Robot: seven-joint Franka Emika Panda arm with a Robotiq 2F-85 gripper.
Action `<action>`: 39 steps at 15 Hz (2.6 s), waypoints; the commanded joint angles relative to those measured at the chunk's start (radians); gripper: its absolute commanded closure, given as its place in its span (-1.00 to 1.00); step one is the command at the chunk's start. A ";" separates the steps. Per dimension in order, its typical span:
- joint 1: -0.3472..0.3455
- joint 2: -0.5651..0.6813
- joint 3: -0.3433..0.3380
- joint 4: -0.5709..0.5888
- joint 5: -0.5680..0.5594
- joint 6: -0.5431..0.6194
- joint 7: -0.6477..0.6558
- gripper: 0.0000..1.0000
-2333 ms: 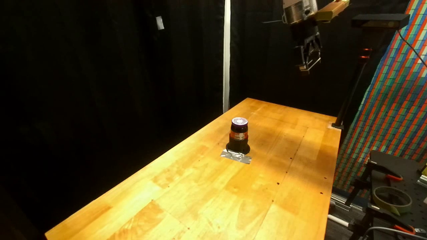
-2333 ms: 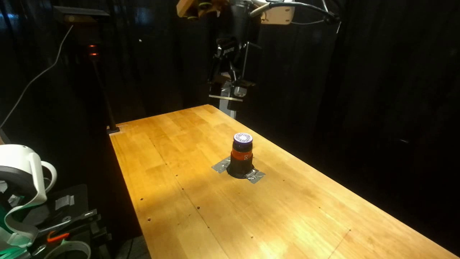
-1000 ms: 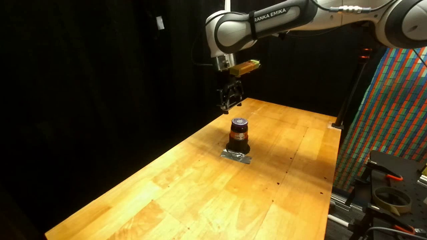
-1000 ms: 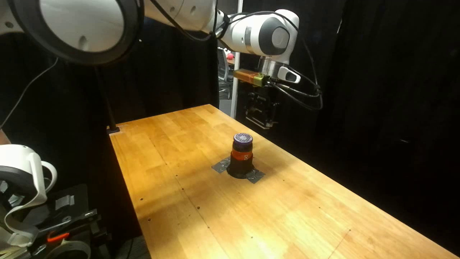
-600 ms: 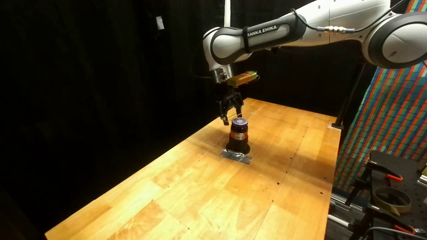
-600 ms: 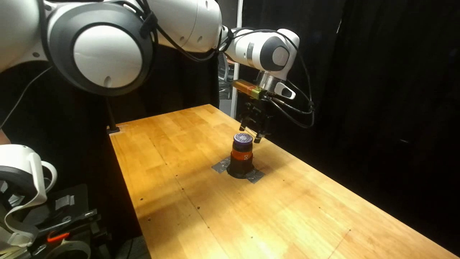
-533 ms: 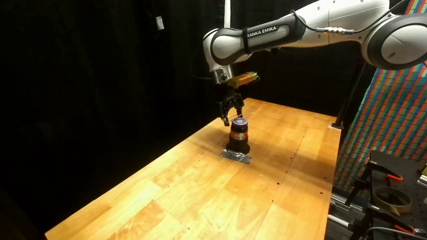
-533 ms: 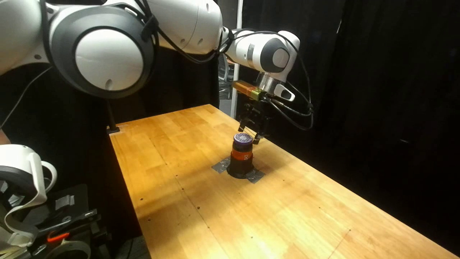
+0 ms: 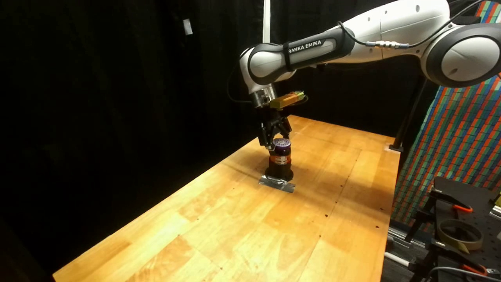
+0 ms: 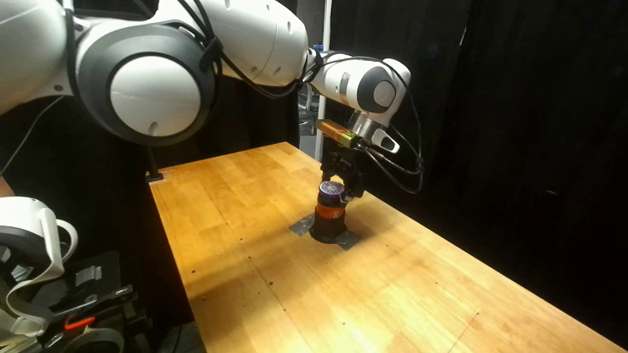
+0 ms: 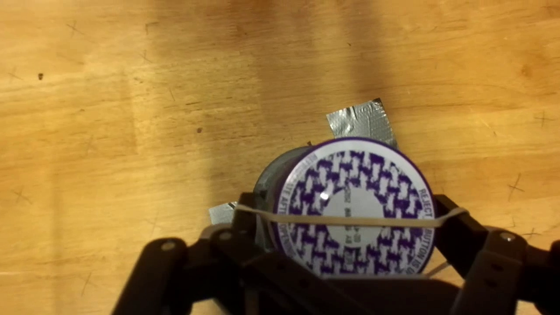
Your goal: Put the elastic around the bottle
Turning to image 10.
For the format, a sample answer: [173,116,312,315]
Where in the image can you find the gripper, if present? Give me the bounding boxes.
[321,145,366,200]

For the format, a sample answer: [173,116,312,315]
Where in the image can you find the dark bottle with purple cap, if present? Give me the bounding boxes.
[310,180,348,245]

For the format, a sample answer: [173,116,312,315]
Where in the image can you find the grey tape piece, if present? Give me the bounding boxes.
[289,214,315,236]
[333,229,362,251]

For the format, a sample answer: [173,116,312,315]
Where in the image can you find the white pole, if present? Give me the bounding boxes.
[314,0,333,162]

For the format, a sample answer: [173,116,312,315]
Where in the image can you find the roll of grey tape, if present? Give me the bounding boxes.
[62,327,125,353]

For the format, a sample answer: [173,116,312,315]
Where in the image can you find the white headset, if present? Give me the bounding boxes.
[0,196,79,340]

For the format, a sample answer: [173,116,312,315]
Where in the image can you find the grey cable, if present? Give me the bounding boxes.
[0,95,65,177]

